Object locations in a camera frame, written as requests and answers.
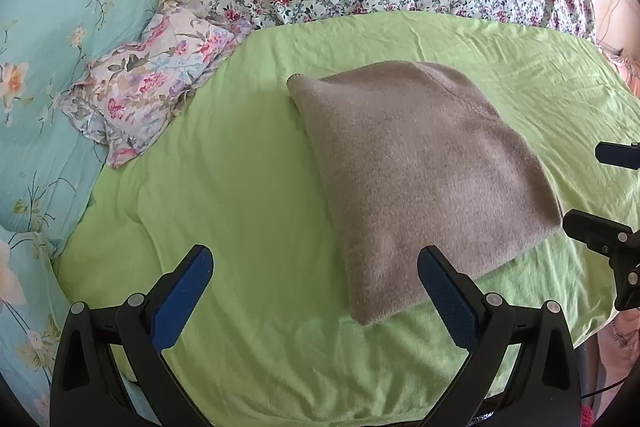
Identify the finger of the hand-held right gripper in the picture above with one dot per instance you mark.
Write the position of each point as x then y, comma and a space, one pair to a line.
620, 155
590, 229

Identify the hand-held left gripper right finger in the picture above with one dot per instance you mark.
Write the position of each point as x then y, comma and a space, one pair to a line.
450, 302

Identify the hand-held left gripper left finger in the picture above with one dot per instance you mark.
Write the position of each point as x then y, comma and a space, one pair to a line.
182, 302

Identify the beige knit sweater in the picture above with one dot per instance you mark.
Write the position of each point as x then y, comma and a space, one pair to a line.
425, 167

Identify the pink bed cloth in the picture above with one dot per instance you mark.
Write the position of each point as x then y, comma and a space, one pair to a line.
631, 77

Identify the green bed sheet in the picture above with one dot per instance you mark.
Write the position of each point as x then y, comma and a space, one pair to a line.
225, 207

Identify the teal floral pillow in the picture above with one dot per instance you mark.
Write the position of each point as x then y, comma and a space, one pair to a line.
60, 32
25, 322

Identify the small ruffled floral pillow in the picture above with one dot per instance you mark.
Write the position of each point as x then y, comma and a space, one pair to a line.
150, 72

